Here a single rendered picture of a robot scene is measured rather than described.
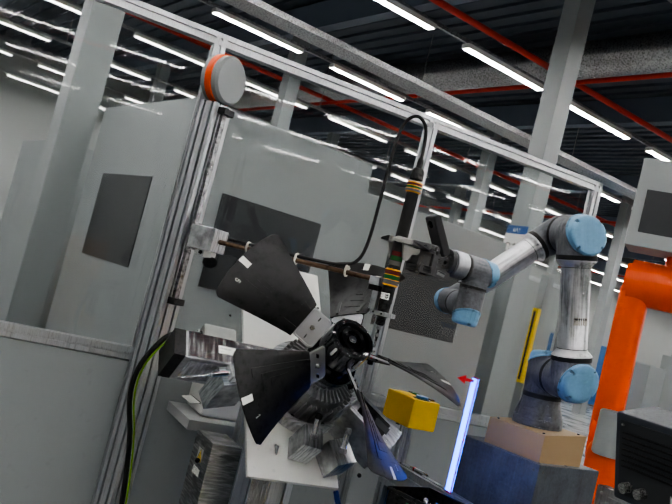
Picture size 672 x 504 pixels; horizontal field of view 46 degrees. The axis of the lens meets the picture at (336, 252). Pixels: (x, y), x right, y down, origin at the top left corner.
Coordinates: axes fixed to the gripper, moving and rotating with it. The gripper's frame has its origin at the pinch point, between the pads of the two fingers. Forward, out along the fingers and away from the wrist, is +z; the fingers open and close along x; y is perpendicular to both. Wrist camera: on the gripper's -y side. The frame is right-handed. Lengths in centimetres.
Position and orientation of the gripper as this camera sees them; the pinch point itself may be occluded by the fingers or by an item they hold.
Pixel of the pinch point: (391, 236)
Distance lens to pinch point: 210.6
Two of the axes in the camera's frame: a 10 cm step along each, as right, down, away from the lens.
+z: -8.6, -2.5, -4.4
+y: -2.5, 9.7, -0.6
